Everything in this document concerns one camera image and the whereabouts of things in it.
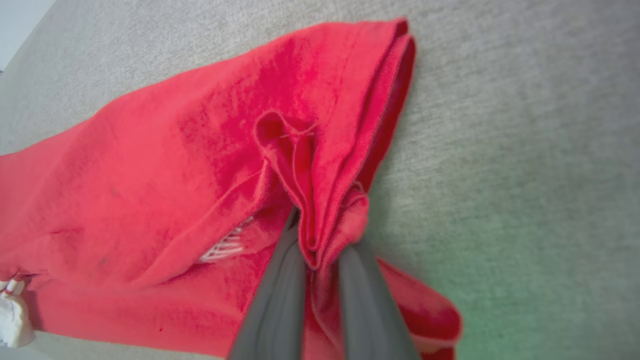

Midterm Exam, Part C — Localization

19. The red jersey with white sleeves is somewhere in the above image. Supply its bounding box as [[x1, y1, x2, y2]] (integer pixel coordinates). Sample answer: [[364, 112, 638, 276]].
[[0, 17, 464, 360]]

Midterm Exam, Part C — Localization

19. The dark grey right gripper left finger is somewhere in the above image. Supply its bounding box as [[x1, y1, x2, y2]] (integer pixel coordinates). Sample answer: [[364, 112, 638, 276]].
[[226, 206, 308, 360]]

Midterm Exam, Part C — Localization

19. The grey fabric sofa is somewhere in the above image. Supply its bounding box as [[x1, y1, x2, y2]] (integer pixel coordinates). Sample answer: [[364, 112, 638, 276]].
[[0, 0, 640, 360]]

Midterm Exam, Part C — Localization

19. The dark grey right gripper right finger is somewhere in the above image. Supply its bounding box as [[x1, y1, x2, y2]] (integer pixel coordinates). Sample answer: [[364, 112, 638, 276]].
[[339, 236, 422, 360]]

